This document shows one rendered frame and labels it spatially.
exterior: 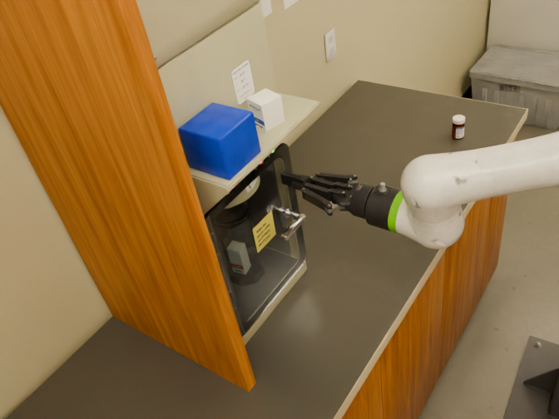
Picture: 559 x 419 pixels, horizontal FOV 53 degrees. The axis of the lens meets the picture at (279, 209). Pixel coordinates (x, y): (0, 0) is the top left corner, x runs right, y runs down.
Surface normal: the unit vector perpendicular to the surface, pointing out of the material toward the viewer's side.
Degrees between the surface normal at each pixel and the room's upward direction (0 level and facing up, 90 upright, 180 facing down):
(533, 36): 90
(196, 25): 90
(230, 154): 90
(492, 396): 0
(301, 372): 0
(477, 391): 0
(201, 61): 90
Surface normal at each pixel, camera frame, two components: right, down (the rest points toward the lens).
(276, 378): -0.15, -0.76
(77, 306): 0.81, 0.27
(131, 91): -0.56, 0.59
